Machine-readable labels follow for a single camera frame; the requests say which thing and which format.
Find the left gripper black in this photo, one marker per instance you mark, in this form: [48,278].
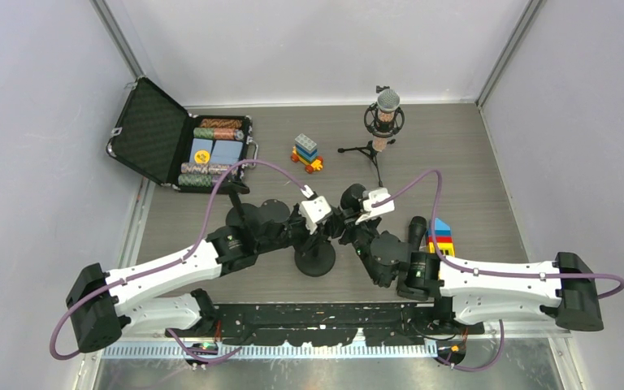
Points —
[306,238]

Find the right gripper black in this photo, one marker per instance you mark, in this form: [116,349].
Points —
[353,228]

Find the black microphone stand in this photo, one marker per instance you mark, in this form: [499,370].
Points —
[243,215]
[315,260]

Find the black tall microphone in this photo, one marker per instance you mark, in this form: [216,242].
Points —
[352,198]

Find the black handheld microphone front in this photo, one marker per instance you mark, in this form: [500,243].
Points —
[416,231]

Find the black front microphone stand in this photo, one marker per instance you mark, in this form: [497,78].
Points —
[243,215]

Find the black tripod stand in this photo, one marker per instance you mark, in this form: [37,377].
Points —
[371,153]

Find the glitter condenser microphone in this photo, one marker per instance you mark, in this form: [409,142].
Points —
[384,118]

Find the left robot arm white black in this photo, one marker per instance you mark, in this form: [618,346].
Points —
[103,305]

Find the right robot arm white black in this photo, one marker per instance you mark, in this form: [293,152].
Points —
[465,292]

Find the colourful toy brick car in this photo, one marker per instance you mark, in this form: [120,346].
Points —
[305,151]

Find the yellow perforated block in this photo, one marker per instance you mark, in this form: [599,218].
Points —
[446,248]

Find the black poker chip case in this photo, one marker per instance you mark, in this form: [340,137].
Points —
[158,138]

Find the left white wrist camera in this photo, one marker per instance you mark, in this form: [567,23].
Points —
[315,213]

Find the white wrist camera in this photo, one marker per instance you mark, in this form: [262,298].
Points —
[374,204]
[315,213]

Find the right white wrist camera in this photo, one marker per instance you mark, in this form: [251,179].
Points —
[374,204]

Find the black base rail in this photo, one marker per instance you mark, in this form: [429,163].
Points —
[329,324]

